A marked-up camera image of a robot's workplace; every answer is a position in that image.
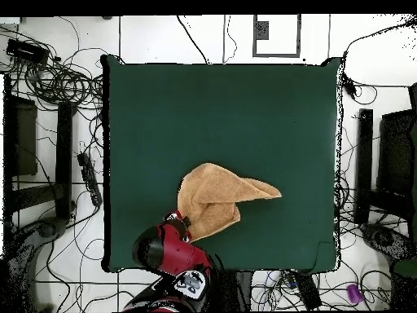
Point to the dark green table cloth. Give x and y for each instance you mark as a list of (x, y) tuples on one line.
[(195, 114)]

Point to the black adapter box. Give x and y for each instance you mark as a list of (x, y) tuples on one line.
[(308, 290)]

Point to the tan terry towel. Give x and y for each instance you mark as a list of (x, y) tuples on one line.
[(211, 199)]

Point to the black metal frame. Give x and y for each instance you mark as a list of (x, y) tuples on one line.
[(365, 163), (63, 156)]

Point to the black power strip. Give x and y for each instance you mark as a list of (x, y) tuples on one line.
[(89, 179)]

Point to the purple object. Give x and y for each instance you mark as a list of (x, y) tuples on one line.
[(354, 293)]

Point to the grey square floor marker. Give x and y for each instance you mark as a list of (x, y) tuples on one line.
[(298, 39)]

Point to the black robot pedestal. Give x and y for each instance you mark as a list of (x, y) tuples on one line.
[(239, 290)]

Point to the black plug adapter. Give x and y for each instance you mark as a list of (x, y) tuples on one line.
[(349, 86)]

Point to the black stand base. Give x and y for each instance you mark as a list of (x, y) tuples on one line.
[(387, 241), (45, 228)]

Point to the flat black box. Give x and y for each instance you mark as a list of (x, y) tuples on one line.
[(27, 52)]

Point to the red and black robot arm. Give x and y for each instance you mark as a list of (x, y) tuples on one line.
[(176, 251)]

